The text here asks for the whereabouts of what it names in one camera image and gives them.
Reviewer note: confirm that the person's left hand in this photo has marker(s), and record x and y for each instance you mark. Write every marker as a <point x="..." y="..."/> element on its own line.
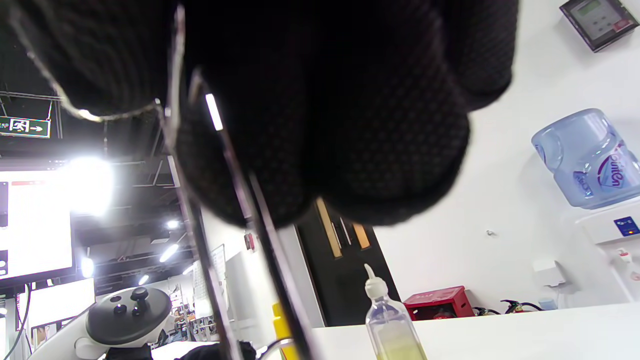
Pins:
<point x="220" y="351"/>

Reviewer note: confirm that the person's right hand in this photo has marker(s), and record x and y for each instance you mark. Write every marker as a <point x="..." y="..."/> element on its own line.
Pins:
<point x="325" y="100"/>

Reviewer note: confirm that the yellow squeeze seasoning bottle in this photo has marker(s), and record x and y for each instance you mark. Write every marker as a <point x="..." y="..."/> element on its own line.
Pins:
<point x="281" y="330"/>

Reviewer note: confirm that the clear glass oil seasoning bottle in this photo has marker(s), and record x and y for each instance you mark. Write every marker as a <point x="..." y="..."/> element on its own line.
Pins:
<point x="392" y="325"/>

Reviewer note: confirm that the black left hand controller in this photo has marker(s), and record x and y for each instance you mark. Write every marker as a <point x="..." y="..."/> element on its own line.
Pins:
<point x="125" y="315"/>

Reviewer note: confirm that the ceiling strip light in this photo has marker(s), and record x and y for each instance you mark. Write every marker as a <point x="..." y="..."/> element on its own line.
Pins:
<point x="169" y="252"/>

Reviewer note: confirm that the black door with wooden bars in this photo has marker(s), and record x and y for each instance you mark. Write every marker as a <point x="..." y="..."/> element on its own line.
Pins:
<point x="345" y="290"/>

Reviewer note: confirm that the small white display screen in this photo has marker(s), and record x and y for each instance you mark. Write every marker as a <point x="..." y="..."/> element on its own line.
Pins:
<point x="55" y="300"/>

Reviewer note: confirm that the bright round ceiling lamp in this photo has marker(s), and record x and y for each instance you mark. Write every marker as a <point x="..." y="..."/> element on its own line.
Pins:
<point x="90" y="185"/>

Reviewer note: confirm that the large bright display screen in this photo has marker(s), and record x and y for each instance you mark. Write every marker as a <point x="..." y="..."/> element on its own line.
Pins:
<point x="35" y="235"/>

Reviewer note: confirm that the red fire extinguisher cabinet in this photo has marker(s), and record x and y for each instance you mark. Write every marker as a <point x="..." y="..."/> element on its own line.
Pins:
<point x="440" y="300"/>

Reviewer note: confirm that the red fire extinguisher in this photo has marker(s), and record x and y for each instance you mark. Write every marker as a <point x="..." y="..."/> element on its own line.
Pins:
<point x="520" y="305"/>
<point x="485" y="311"/>

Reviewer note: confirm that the blue dispenser jug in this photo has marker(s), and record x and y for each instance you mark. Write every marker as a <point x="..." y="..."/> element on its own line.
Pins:
<point x="585" y="160"/>

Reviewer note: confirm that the green exit sign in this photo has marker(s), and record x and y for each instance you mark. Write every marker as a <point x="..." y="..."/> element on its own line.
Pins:
<point x="25" y="127"/>

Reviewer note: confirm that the white water dispenser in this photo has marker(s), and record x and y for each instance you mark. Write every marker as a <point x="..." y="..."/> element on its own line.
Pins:
<point x="610" y="230"/>

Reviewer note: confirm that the red wall alarm box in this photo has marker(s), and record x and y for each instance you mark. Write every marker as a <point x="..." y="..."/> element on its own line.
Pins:
<point x="249" y="241"/>

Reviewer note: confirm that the white wall box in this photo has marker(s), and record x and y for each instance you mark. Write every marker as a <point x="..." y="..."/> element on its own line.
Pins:
<point x="547" y="272"/>

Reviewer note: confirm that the dark framed wall panel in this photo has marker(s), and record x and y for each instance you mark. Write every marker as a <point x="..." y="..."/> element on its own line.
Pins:
<point x="597" y="20"/>

